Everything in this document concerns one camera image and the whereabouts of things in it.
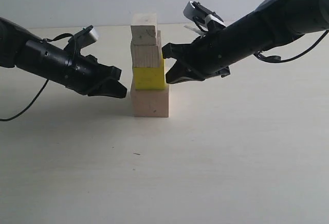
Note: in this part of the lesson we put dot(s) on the small wooden cube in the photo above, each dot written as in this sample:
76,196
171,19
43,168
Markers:
144,29

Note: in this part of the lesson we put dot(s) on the yellow cube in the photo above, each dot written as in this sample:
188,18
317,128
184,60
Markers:
150,78

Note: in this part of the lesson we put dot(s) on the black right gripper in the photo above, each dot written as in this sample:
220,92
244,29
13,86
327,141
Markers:
206,56

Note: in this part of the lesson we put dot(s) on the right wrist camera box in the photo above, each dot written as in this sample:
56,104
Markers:
204,19

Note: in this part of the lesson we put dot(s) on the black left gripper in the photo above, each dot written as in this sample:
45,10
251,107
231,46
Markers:
83,75

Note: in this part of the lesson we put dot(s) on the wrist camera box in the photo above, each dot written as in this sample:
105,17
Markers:
204,19
85,37

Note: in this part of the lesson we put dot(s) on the medium wooden cube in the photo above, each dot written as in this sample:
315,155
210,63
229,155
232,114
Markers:
147,56

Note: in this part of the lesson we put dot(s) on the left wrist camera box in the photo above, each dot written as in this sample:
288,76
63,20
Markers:
85,37

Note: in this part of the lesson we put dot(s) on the large wooden cube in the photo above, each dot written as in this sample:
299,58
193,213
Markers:
150,103

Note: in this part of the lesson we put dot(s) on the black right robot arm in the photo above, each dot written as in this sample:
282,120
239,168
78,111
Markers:
297,18

